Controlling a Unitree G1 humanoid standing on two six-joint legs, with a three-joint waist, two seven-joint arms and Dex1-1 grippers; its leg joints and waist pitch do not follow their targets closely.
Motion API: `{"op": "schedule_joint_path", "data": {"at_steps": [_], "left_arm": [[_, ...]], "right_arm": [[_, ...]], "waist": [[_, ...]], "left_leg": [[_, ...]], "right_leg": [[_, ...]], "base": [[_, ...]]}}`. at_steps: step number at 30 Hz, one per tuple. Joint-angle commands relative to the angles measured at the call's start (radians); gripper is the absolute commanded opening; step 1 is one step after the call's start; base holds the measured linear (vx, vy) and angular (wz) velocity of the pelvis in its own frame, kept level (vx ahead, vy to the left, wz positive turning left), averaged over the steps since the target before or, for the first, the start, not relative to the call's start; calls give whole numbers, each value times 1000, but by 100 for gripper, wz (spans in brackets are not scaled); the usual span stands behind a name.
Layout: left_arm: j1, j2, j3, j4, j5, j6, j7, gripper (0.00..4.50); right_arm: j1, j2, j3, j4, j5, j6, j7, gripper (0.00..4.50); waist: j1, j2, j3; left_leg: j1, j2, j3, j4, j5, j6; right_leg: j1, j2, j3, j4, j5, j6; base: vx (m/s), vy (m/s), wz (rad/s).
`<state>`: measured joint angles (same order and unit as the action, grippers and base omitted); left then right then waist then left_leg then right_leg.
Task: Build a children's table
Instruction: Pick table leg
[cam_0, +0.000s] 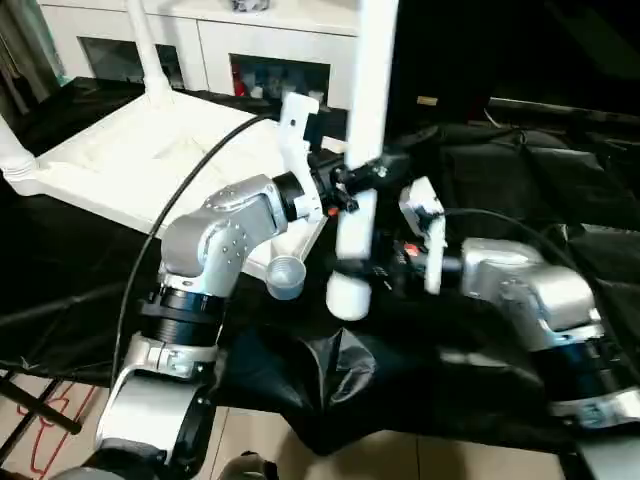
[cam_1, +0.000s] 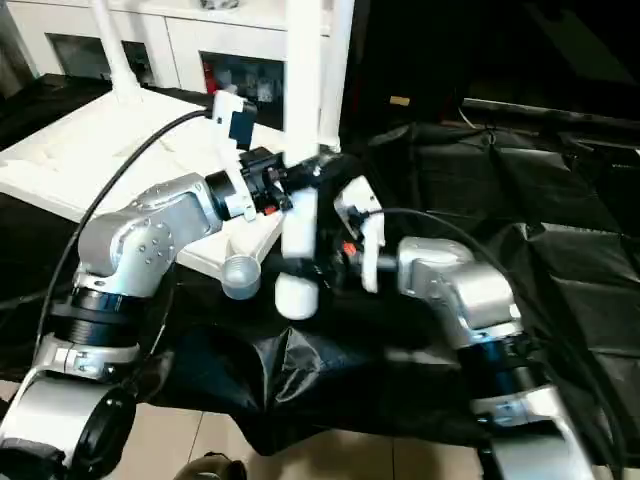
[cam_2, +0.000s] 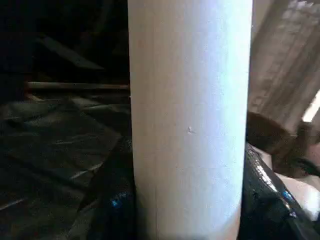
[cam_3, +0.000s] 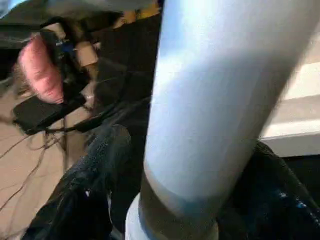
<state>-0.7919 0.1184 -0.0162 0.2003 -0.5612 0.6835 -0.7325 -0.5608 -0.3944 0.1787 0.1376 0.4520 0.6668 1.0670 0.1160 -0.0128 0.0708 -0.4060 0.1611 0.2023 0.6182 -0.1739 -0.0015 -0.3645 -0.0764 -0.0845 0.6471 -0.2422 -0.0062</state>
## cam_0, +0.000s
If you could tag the small tan label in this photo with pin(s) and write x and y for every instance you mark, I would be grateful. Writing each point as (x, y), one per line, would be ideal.
(427, 100)

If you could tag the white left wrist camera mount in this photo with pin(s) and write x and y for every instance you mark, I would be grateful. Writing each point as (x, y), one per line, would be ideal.
(295, 130)

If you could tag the black metal stand frame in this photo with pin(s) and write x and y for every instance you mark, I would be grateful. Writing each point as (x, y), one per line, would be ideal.
(45, 412)

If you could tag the white plastic table leg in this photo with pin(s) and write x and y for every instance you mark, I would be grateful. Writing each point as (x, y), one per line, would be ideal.
(145, 50)
(372, 75)
(12, 150)

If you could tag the black backdrop cloth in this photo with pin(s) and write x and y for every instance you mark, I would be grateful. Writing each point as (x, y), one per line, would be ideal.
(525, 45)

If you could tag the white plastic table top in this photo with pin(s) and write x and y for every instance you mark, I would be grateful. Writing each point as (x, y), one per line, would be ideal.
(125, 150)

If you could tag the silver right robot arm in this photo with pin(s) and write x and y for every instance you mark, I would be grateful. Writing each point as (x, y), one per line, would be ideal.
(540, 290)

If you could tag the white glass-door sideboard cabinet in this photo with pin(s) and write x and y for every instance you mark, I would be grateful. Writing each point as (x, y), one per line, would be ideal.
(175, 35)

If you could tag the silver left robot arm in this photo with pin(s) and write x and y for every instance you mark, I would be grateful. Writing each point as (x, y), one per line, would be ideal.
(220, 225)

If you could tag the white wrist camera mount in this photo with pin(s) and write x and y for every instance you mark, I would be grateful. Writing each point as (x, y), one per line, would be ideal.
(420, 200)
(295, 130)

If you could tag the black work mat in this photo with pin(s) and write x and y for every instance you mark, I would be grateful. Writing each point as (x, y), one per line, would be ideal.
(550, 165)

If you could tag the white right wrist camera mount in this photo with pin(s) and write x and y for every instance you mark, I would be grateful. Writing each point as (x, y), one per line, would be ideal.
(420, 200)

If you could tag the grey crumpled bag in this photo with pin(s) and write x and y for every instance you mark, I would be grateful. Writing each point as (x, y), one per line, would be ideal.
(250, 4)

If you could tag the grey metal rack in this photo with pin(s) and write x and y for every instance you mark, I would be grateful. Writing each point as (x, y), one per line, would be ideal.
(25, 60)

